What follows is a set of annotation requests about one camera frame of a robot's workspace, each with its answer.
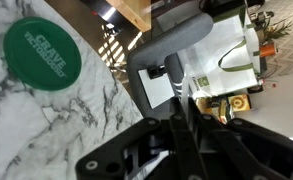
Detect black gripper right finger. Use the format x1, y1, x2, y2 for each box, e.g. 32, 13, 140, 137
187, 98, 293, 180

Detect green potted plant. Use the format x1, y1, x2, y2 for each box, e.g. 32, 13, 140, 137
262, 18, 293, 43

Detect wooden desk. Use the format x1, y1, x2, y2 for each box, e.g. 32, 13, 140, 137
105, 0, 153, 33

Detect white paper sheet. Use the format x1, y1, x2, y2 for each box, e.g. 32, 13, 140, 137
138, 68, 177, 109

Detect orange cylinder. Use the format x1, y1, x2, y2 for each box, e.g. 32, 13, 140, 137
259, 43, 280, 58

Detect grey chair with armrests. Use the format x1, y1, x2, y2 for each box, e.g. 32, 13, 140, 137
127, 12, 215, 119

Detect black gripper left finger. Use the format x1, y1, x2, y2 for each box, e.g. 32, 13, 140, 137
75, 98, 207, 180

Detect clear plastic scoop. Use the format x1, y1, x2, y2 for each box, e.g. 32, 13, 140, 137
179, 74, 195, 114

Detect green plastic lid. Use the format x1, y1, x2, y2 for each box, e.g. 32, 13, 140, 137
3, 16, 83, 92

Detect yellow box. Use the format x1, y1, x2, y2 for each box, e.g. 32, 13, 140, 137
227, 93, 252, 113

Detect white bag green handles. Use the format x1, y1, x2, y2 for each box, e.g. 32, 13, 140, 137
177, 13, 262, 98

